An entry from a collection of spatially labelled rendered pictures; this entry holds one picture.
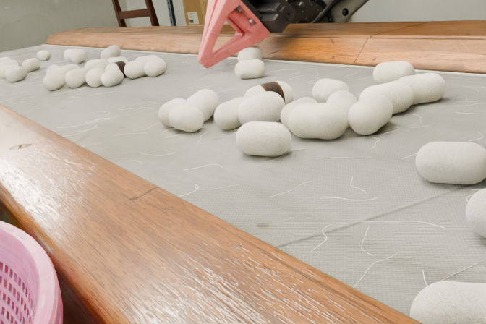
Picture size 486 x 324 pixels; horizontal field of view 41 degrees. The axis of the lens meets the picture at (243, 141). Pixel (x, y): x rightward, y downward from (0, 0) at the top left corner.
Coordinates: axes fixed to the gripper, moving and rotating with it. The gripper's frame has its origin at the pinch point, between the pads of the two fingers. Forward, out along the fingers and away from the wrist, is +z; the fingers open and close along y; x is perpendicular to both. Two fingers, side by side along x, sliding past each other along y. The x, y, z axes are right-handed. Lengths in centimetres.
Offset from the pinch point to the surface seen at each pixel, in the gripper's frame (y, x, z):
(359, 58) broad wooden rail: 15.3, 6.1, -5.9
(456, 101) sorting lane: 33.8, 1.8, 0.2
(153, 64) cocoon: -6.4, -2.1, 3.0
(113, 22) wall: -469, 107, -101
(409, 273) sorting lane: 49, -10, 15
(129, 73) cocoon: -8.4, -3.1, 5.2
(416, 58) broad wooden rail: 22.4, 6.1, -6.3
